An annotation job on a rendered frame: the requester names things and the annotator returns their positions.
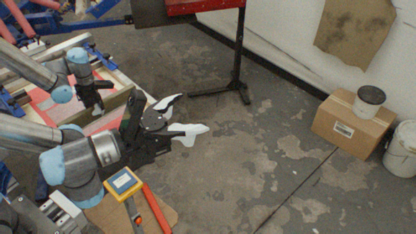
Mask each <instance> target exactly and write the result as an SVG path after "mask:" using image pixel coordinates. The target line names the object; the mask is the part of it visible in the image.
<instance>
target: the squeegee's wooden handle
mask: <svg viewBox="0 0 416 234"><path fill-rule="evenodd" d="M132 88H134V89H136V85H135V84H133V83H131V84H129V85H127V86H125V87H123V88H121V89H120V90H119V91H117V92H115V93H113V94H111V95H109V96H107V97H105V98H103V99H102V100H103V104H104V107H105V111H104V113H106V112H107V111H110V110H112V109H114V108H115V107H117V106H119V105H121V104H123V103H124V102H126V101H127V100H128V96H129V94H130V91H131V90H132ZM94 109H95V108H94V106H93V107H91V108H88V109H86V108H85V109H83V110H81V111H79V112H77V113H75V114H74V115H72V116H71V117H69V118H66V119H65V120H63V121H61V122H59V123H57V124H56V127H57V128H59V127H60V126H63V125H64V124H75V125H77V126H78V127H80V128H81V127H82V126H84V125H85V124H87V123H89V122H91V121H93V120H94V119H96V118H98V117H100V116H101V114H100V115H95V116H93V115H92V112H93V110H94Z"/></svg>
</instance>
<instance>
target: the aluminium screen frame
mask: <svg viewBox="0 0 416 234"><path fill-rule="evenodd" d="M85 51H86V50H85ZM86 53H87V57H93V55H91V54H90V53H89V52H87V51H86ZM102 68H104V70H106V71H107V72H108V73H109V74H111V75H112V76H113V77H115V79H116V80H118V81H119V82H120V83H122V84H123V85H124V86H127V85H129V84H131V83H133V84H135V83H134V82H133V81H131V80H130V79H128V77H127V76H125V75H124V74H123V73H122V72H120V71H119V70H117V69H115V70H114V71H110V70H109V69H108V68H106V66H105V65H103V66H102ZM29 84H31V83H30V82H28V81H27V80H25V79H24V78H20V79H18V80H15V81H14V82H13V83H10V84H7V85H5V86H4V88H5V89H6V90H7V91H8V93H9V94H10V93H13V92H14V91H16V90H18V89H21V88H23V87H25V86H27V85H29ZM135 85H136V84H135ZM136 88H137V89H138V90H142V89H141V88H140V87H139V86H138V85H136ZM142 91H143V90H142ZM143 92H144V93H145V95H146V97H147V99H148V100H147V104H146V105H148V106H150V105H151V104H153V103H156V102H157V101H156V99H153V98H152V97H151V96H150V95H149V94H147V93H146V92H145V91H143ZM21 118H22V119H26V120H29V121H31V119H29V118H28V116H27V115H25V116H23V117H21Z"/></svg>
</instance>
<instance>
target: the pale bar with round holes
mask: <svg viewBox="0 0 416 234"><path fill-rule="evenodd" d="M90 41H94V39H93V35H92V34H91V33H89V32H86V33H84V34H82V35H80V36H78V37H75V38H73V39H71V40H68V41H65V42H64V43H60V44H58V45H56V46H54V47H51V48H50V49H48V50H45V51H43V52H40V53H38V54H35V55H33V56H31V58H33V59H35V60H36V61H37V62H39V63H45V62H47V61H52V60H54V59H57V58H58V57H60V56H63V55H65V54H67V52H68V51H69V50H71V49H73V48H81V47H83V45H82V44H84V43H86V42H88V43H89V42H90ZM16 76H18V75H17V74H15V73H13V72H11V71H10V70H8V69H7V68H3V69H0V83H3V82H4V81H7V80H9V79H11V78H14V77H16Z"/></svg>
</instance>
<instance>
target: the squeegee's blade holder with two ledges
mask: <svg viewBox="0 0 416 234"><path fill-rule="evenodd" d="M127 102H128V101H126V102H124V103H123V104H121V105H119V106H117V107H115V108H114V109H112V110H110V111H107V112H106V113H104V115H103V116H100V117H98V118H96V119H94V120H93V121H91V122H89V123H87V124H85V125H84V126H82V127H81V130H84V129H85V128H88V127H89V126H90V125H92V124H93V123H96V122H97V121H100V120H101V119H103V118H105V117H106V116H108V115H110V114H111V113H113V112H114V111H116V110H118V109H120V108H122V107H124V106H126V104H127Z"/></svg>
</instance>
